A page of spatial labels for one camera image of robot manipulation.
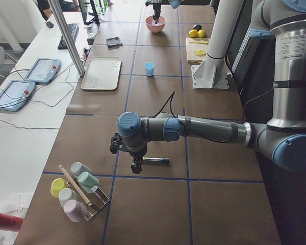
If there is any grey white cup on rack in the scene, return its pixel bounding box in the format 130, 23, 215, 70
58, 188, 78, 208

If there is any black keyboard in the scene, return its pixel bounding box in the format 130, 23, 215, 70
57, 22, 80, 50

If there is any white wire cup rack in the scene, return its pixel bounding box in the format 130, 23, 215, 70
58, 164, 110, 221

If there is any cream bear tray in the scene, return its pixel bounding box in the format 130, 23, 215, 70
81, 57, 121, 90

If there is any pale cup on rack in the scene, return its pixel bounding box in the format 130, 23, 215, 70
70, 162, 92, 178

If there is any red bottle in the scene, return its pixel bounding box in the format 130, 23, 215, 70
0, 213, 24, 232

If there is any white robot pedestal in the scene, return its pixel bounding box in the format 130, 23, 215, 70
192, 0, 244, 89

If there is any mint green cup on rack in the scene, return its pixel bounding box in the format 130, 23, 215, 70
77, 171, 99, 193

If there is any near blue teach pendant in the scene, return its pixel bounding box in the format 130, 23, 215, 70
0, 80, 36, 112

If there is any yellow cup on rack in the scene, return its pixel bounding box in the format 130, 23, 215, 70
50, 178, 67, 198

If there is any yellow lemon near board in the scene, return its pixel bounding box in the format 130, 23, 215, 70
197, 29, 206, 38

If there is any bamboo cutting board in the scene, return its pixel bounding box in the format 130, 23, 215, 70
186, 37, 210, 62

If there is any aluminium frame post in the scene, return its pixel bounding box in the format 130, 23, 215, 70
48, 0, 85, 77

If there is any lemon slices stack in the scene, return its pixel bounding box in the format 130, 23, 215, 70
193, 50, 206, 56

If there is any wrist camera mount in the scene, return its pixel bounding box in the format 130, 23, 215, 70
110, 133, 127, 154

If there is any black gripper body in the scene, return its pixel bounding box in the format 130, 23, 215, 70
130, 150, 147, 168
152, 0, 161, 18

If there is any pink bowl with ice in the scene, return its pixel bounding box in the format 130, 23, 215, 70
145, 16, 166, 33

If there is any grey folded cloth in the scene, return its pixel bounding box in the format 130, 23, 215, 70
106, 36, 123, 48

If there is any yellow plastic knife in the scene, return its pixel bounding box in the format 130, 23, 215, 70
188, 41, 209, 45

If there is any blue teach pendant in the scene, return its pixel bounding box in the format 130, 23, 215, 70
24, 58, 61, 84
0, 80, 36, 112

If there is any yellow lemon near avocado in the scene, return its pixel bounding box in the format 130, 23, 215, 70
188, 29, 198, 38

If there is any steel muddler black tip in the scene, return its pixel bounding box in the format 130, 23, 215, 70
143, 157, 169, 164

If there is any pink cup on rack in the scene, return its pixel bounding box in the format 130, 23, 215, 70
63, 200, 87, 222

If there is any far blue teach pendant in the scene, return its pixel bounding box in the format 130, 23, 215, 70
24, 58, 61, 84

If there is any light blue cup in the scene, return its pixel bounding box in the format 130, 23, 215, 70
144, 62, 155, 77

